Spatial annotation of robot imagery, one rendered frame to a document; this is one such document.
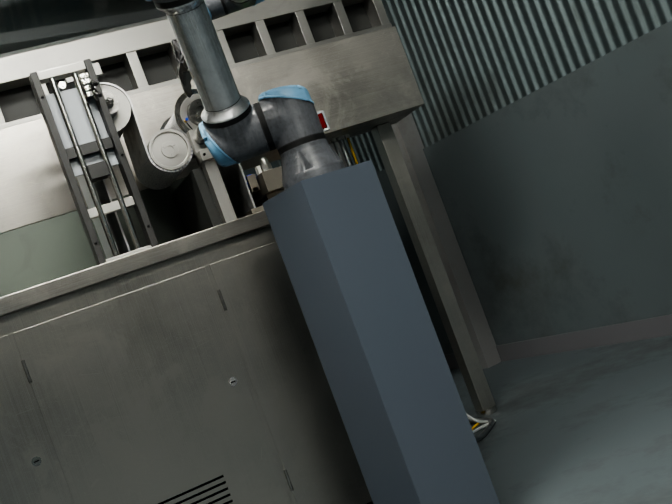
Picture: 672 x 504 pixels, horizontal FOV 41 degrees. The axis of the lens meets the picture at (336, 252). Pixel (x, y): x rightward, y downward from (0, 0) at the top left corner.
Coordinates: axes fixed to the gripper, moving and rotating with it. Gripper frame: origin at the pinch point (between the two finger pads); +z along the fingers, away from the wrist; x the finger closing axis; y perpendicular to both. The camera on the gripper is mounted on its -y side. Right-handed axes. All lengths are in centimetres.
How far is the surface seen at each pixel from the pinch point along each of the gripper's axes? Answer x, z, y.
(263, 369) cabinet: 14, 36, -70
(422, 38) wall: -150, 76, 100
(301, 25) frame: -57, 17, 46
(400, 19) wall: -148, 74, 116
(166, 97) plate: -3.0, 24.8, 36.0
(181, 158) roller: 8.1, 16.9, -4.9
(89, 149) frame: 33.6, 3.2, -7.2
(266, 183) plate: -11.8, 23.2, -18.7
